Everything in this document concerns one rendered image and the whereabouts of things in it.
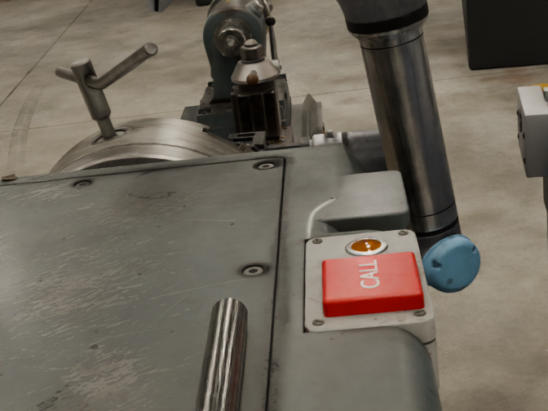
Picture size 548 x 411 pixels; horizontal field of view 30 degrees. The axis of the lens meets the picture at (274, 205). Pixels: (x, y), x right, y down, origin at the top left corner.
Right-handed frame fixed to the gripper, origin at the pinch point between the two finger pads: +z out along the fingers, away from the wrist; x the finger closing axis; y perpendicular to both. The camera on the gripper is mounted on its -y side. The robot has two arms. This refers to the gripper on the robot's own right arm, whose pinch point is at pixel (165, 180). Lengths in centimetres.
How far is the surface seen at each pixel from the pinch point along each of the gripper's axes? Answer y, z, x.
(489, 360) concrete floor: 125, -60, -106
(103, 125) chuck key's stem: -28.0, 0.3, 16.5
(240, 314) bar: -78, -18, 19
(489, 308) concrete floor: 155, -65, -106
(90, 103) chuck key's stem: -28.4, 1.1, 19.0
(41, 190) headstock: -48, 2, 17
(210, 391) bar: -86, -17, 19
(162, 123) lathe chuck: -25.0, -5.4, 15.2
